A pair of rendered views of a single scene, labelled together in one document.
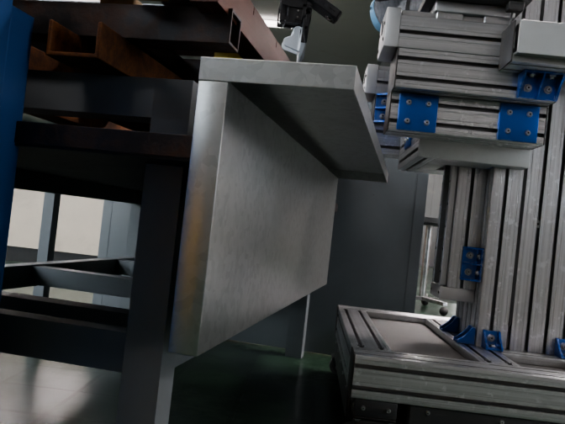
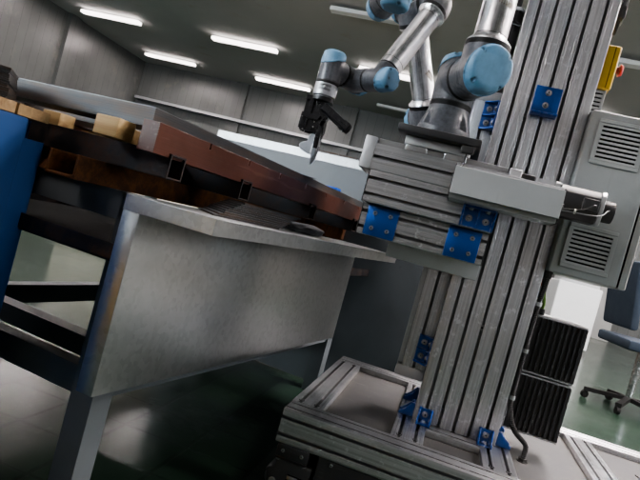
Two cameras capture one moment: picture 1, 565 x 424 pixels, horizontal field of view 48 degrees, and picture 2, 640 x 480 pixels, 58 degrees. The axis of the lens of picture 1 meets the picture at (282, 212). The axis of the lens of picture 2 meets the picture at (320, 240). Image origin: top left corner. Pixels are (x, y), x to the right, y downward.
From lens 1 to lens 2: 0.52 m
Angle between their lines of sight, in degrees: 11
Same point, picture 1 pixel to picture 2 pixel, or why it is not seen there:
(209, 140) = (122, 252)
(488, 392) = (381, 460)
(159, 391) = (90, 411)
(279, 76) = (170, 217)
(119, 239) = not seen: hidden behind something
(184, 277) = (92, 342)
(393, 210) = (414, 283)
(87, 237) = not seen: hidden behind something
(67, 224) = not seen: hidden behind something
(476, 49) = (432, 179)
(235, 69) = (145, 206)
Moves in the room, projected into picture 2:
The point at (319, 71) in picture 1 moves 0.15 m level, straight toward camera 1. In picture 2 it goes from (193, 218) to (150, 211)
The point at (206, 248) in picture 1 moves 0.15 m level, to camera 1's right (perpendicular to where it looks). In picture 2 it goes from (108, 325) to (182, 350)
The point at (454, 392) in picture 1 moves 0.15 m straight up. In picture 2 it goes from (353, 454) to (370, 398)
